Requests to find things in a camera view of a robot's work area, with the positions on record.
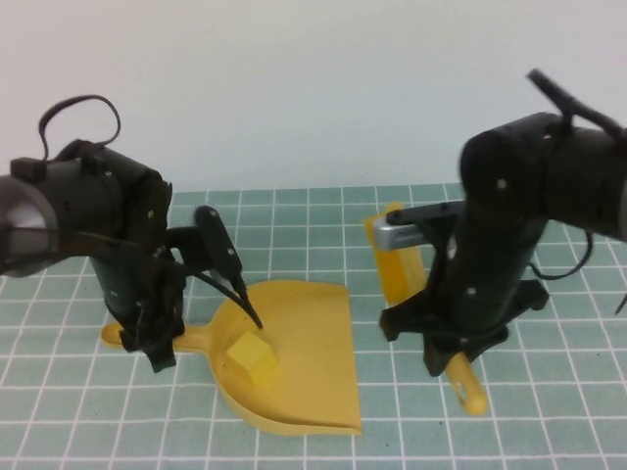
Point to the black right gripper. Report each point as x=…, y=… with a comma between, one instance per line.
x=485, y=274

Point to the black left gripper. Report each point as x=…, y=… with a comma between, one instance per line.
x=117, y=289

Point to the yellow hand brush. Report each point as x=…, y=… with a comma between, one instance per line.
x=399, y=274

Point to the small yellow foam cube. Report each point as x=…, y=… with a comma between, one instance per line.
x=250, y=357

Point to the yellow plastic dustpan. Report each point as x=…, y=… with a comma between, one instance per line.
x=313, y=352

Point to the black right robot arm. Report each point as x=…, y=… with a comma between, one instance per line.
x=578, y=181

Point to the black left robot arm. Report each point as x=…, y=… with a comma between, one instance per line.
x=88, y=196

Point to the teal grid-pattern tablecloth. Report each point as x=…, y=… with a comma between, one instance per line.
x=539, y=391

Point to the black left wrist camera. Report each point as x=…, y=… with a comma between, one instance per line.
x=218, y=245

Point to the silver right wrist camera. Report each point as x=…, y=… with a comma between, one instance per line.
x=392, y=235

